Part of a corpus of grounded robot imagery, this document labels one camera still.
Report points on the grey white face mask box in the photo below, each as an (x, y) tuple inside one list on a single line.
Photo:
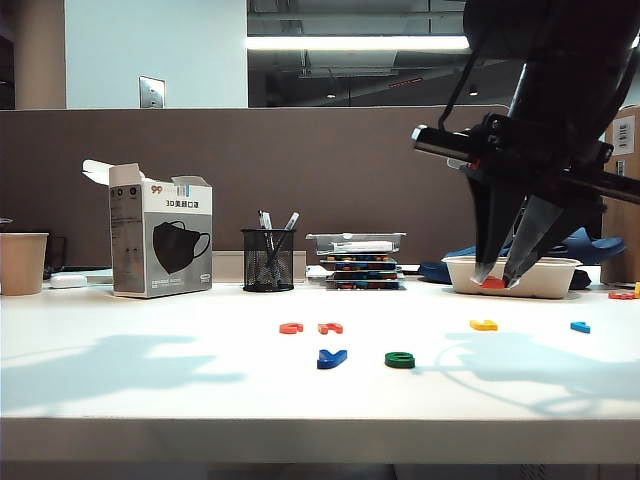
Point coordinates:
[(165, 240)]

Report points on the light blue letter magnet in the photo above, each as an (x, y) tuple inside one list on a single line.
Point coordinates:
[(580, 327)]

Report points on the brown desk partition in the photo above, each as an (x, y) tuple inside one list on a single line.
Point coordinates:
[(250, 165)]

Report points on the metal wall switch plate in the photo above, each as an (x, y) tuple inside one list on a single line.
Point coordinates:
[(152, 92)]

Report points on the yellow letter u magnet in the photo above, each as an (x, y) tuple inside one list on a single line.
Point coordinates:
[(481, 325)]

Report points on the orange letter n magnet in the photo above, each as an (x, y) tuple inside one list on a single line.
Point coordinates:
[(327, 329)]

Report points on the green letter e magnet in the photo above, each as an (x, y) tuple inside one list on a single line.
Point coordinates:
[(398, 360)]

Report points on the orange letter s magnet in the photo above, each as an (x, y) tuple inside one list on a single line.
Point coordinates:
[(494, 284)]

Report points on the black mesh pen holder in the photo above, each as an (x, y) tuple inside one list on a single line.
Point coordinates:
[(268, 277)]

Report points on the beige pulp tray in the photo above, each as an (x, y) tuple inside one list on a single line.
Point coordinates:
[(545, 282)]

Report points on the letter magnet case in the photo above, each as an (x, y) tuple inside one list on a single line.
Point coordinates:
[(362, 283), (360, 263)]

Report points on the pale flat pad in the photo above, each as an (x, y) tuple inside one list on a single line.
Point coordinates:
[(99, 275)]

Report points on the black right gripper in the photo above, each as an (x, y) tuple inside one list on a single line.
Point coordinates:
[(530, 155)]

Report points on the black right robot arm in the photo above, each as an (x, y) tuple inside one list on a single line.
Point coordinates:
[(560, 65)]

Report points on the brown paper cup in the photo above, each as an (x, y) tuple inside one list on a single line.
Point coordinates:
[(22, 265)]

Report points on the dark blue letter y magnet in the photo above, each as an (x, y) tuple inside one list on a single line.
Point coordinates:
[(327, 361)]

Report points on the small white earbud case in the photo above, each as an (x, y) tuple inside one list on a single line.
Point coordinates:
[(68, 281)]

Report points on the brown cardboard box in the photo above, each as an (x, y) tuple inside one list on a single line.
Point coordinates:
[(622, 235)]

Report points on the loose orange letter magnet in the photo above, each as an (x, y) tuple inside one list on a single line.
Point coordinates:
[(621, 295)]

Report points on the orange letter c magnet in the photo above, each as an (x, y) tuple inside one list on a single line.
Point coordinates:
[(287, 328)]

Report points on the clear plastic case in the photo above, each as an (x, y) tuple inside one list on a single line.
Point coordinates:
[(360, 243)]

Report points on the black and silver pen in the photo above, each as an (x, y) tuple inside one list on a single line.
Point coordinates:
[(292, 221), (264, 220)]

